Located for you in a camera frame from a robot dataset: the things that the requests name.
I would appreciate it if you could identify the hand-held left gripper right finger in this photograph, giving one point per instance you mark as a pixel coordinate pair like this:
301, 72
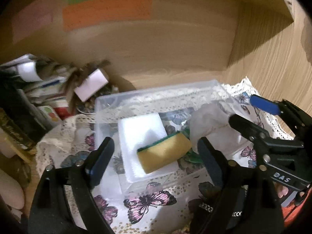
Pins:
209, 162

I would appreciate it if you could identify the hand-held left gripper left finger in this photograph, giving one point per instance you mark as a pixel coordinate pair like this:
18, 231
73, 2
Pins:
100, 163

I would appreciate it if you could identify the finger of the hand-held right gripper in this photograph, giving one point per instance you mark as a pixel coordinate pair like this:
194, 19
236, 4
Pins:
264, 104
246, 125

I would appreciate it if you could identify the white cloth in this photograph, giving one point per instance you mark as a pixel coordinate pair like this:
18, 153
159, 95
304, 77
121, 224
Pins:
209, 121

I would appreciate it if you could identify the yellow green scrub sponge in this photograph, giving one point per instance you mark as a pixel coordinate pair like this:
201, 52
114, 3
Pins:
163, 154

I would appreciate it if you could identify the clear plastic container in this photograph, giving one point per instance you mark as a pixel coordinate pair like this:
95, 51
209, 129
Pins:
109, 117

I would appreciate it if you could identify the white foam sponge block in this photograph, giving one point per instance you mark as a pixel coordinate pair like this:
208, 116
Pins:
136, 131

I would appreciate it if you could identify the person's right hand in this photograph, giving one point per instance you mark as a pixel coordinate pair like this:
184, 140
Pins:
283, 191

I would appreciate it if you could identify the green plastic piece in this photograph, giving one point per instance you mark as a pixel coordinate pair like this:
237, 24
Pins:
195, 157

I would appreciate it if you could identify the orange sleeve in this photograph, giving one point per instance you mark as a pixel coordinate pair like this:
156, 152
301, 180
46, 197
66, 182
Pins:
293, 212

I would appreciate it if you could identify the butterfly print lace tablecloth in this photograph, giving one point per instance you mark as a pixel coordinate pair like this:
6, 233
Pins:
146, 199

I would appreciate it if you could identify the red box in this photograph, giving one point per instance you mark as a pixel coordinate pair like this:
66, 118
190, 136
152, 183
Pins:
63, 111

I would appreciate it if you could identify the white card with coloured dots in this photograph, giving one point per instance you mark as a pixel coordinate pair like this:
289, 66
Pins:
50, 114

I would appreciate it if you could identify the wooden shelf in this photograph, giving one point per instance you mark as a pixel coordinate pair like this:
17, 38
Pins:
258, 29

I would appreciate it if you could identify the small white box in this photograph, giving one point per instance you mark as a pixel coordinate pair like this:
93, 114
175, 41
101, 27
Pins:
91, 84

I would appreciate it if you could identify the beige rounded object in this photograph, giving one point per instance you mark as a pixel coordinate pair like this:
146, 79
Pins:
9, 190

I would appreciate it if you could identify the dark book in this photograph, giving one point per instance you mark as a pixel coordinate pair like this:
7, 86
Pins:
19, 109

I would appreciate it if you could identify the pile of papers and packets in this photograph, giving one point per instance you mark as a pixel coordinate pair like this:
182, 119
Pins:
46, 78

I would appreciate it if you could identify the orange sticky note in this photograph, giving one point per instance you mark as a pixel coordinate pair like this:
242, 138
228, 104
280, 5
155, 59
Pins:
104, 12

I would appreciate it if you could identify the pink sticky note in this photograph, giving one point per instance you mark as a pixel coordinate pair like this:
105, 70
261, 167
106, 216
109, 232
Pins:
31, 22

